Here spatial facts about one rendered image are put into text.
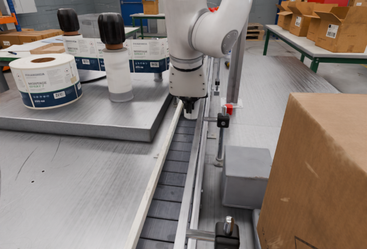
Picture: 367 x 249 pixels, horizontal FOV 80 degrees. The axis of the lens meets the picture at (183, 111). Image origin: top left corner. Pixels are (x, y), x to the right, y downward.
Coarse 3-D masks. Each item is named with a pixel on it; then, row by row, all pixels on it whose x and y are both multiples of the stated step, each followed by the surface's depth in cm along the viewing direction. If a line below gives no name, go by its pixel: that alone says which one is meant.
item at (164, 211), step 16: (208, 80) 101; (176, 128) 64; (192, 128) 64; (176, 144) 57; (176, 160) 52; (160, 176) 47; (176, 176) 47; (160, 192) 43; (176, 192) 43; (192, 192) 43; (160, 208) 40; (176, 208) 40; (144, 224) 37; (160, 224) 37; (176, 224) 37; (144, 240) 35; (160, 240) 35
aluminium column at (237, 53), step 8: (240, 40) 78; (232, 48) 79; (240, 48) 79; (232, 56) 80; (240, 56) 80; (232, 64) 82; (240, 64) 81; (232, 72) 83; (240, 72) 83; (232, 80) 84; (232, 88) 87; (232, 96) 89; (232, 104) 89
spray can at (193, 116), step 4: (196, 104) 66; (196, 108) 67; (184, 112) 69; (188, 112) 67; (192, 112) 67; (196, 112) 67; (184, 116) 70; (188, 116) 68; (192, 116) 68; (196, 116) 68; (192, 120) 68
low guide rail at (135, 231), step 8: (176, 112) 66; (176, 120) 62; (168, 136) 55; (168, 144) 52; (160, 152) 49; (160, 160) 47; (160, 168) 45; (152, 176) 42; (152, 184) 41; (152, 192) 40; (144, 200) 37; (144, 208) 36; (136, 216) 35; (144, 216) 36; (136, 224) 34; (136, 232) 32; (128, 240) 31; (136, 240) 32; (128, 248) 30
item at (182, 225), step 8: (208, 64) 95; (208, 72) 85; (200, 104) 60; (200, 112) 56; (200, 120) 52; (200, 128) 49; (192, 144) 44; (192, 152) 42; (192, 160) 40; (192, 168) 38; (192, 176) 36; (192, 184) 35; (184, 192) 33; (184, 200) 32; (184, 208) 31; (184, 216) 29; (184, 224) 28; (176, 232) 28; (184, 232) 28; (176, 240) 27; (184, 240) 27; (176, 248) 26; (184, 248) 27
